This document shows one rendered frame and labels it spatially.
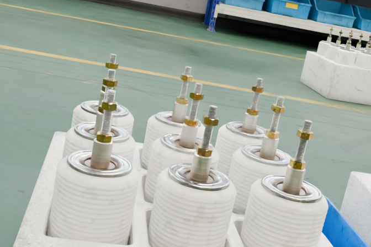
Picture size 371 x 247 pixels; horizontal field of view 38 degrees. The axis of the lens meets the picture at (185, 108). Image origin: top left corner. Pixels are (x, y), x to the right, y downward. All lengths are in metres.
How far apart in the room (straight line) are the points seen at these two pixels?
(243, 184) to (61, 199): 0.26
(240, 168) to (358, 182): 0.34
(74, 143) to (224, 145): 0.26
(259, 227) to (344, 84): 2.21
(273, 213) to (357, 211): 0.41
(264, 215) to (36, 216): 0.27
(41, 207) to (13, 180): 0.51
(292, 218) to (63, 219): 0.26
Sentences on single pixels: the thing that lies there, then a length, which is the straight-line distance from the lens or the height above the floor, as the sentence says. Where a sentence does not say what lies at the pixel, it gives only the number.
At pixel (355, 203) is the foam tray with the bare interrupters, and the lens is 1.05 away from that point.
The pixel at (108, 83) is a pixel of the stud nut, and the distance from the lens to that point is 0.72.
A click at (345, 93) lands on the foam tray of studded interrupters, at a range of 2.85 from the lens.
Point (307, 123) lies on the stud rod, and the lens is 0.66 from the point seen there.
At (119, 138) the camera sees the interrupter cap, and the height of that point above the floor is 0.25.
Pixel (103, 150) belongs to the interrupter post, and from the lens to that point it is 0.62.
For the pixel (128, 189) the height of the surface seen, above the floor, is 0.24.
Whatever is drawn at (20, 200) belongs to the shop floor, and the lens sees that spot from 1.11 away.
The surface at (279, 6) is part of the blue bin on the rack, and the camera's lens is 5.08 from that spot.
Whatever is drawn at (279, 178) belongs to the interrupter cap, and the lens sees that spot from 0.71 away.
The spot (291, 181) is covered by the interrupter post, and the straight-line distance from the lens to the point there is 0.67.
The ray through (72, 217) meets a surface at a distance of 0.62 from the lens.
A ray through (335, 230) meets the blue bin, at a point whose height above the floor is 0.09.
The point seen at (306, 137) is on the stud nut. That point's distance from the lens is 0.66.
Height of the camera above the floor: 0.48
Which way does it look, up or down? 14 degrees down
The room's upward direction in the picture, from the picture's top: 11 degrees clockwise
